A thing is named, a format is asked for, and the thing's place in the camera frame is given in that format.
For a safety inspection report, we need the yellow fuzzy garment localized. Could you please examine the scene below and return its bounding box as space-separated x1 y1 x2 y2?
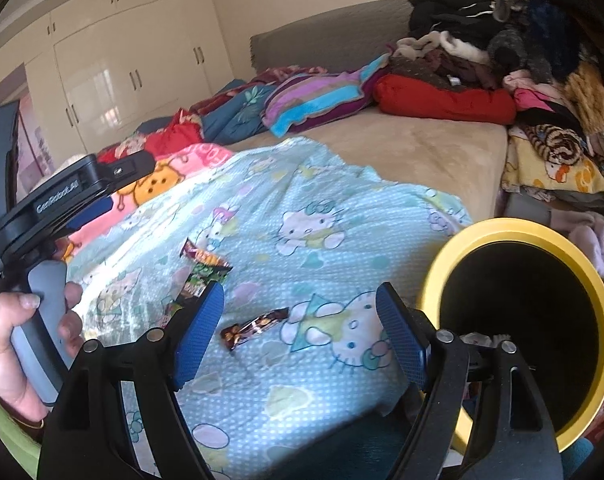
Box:
562 60 604 133

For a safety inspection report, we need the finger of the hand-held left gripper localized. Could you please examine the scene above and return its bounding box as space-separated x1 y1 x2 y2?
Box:
96 151 156 196
68 198 116 236

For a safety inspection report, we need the light blue cartoon blanket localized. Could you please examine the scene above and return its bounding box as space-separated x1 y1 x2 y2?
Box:
64 137 473 480

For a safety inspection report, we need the red folded blanket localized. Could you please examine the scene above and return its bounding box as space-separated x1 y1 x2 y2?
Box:
372 74 518 127

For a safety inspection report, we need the pink printed door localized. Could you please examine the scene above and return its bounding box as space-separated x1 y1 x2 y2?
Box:
12 92 58 196

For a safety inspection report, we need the lavender fleece garment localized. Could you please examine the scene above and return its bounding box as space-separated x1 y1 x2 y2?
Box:
549 210 604 278

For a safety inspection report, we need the grey box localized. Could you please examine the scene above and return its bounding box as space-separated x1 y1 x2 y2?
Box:
502 192 553 226

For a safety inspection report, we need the orange dark snack wrapper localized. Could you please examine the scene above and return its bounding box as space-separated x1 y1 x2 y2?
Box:
182 237 233 271

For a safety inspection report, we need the striped purple blue pillow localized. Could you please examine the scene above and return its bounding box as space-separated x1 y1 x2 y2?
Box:
261 52 390 138

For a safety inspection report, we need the brown snack wrapper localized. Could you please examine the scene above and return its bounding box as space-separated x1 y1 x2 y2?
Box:
220 306 290 356

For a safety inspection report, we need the gold bangle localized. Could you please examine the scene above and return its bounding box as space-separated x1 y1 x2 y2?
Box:
12 412 46 431

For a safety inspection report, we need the pink bear print blanket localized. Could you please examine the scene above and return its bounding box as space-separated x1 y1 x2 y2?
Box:
57 142 235 261

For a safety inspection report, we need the person's left forearm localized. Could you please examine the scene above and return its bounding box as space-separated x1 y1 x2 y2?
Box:
0 375 45 466

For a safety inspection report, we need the grey headboard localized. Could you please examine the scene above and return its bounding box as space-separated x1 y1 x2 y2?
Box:
249 0 415 78

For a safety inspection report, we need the green snack wrapper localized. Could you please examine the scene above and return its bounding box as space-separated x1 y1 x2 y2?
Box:
174 264 233 307

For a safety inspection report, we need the yellow trash bin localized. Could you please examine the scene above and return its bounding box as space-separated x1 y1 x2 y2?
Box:
416 217 604 453

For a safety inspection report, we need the tiger striped cloth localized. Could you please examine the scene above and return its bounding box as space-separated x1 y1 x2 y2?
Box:
524 122 590 161

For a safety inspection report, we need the pink garment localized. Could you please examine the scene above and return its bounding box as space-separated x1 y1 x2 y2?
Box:
512 85 549 111

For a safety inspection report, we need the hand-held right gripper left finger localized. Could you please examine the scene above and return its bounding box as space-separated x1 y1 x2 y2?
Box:
39 281 226 480

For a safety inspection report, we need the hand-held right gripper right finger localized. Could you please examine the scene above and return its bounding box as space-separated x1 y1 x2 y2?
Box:
375 282 565 480

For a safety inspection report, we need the yellow cartoon blanket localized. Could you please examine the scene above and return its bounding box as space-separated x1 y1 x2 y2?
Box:
501 125 604 206

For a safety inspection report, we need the beige bed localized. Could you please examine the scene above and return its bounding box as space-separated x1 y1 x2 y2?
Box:
302 107 508 221

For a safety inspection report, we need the maroon patterned blanket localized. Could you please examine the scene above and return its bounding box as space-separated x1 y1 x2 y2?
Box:
189 65 328 116

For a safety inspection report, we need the red floral blanket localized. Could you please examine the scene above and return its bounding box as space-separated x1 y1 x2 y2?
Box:
99 110 205 161

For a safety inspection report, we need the small patterned snack wrapper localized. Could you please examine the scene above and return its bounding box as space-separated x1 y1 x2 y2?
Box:
159 301 185 331

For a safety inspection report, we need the clear plastic film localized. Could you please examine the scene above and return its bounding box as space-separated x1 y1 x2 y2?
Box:
79 267 145 341

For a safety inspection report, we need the blue floral quilt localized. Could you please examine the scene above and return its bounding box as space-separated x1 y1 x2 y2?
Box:
132 82 278 145

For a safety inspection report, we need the pile of dark clothes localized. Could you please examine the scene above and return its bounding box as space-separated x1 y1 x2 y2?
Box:
392 0 604 92

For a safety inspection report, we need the cream wardrobe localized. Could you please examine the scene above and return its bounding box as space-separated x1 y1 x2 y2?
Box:
0 0 233 153

